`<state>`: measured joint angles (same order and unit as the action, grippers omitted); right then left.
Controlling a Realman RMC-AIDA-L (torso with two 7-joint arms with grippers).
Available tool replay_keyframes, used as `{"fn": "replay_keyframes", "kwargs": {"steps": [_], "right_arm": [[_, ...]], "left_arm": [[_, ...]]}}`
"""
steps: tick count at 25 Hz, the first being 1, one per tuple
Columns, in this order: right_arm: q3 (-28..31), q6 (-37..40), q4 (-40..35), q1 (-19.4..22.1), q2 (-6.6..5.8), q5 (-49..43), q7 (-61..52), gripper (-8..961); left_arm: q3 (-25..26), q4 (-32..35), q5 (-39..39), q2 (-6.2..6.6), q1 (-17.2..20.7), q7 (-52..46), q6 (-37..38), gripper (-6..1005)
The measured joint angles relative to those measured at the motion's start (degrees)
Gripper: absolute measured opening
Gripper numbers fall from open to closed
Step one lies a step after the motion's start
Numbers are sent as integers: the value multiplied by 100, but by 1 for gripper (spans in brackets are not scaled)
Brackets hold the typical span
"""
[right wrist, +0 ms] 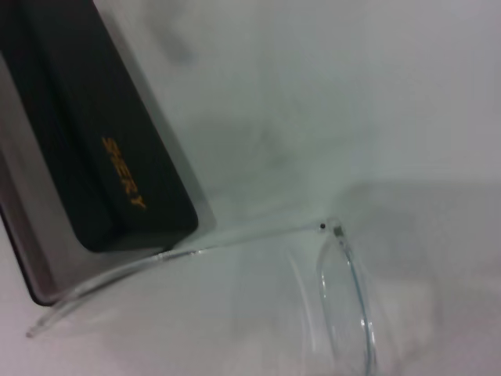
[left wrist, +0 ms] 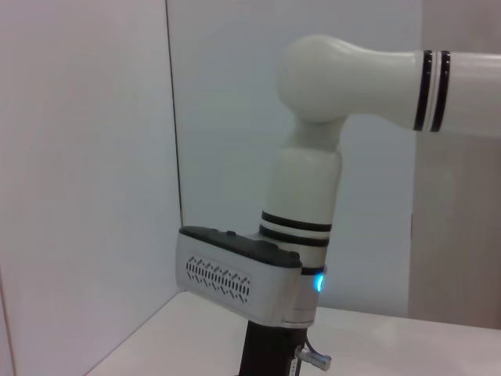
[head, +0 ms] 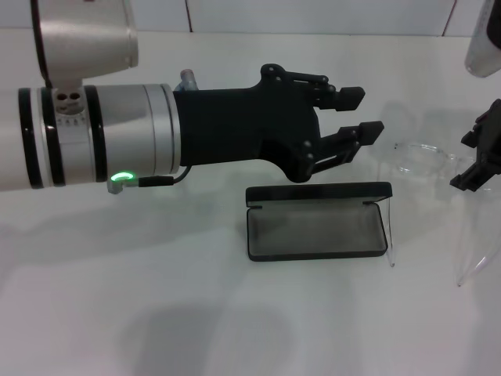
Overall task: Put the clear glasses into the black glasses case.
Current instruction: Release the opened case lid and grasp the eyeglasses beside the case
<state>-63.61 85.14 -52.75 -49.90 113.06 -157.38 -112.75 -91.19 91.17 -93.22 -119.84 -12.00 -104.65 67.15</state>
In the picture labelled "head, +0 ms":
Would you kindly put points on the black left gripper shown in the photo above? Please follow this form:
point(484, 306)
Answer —
point(242, 125)

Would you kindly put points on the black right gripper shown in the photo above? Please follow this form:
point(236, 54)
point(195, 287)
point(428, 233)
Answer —
point(489, 133)

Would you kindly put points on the clear plastic glasses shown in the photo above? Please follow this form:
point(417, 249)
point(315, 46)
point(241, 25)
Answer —
point(420, 145)

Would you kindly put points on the black glasses case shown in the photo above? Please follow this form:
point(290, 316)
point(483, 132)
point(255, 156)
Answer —
point(313, 231)

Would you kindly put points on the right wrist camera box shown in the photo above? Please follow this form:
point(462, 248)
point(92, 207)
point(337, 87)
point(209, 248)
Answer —
point(485, 47)

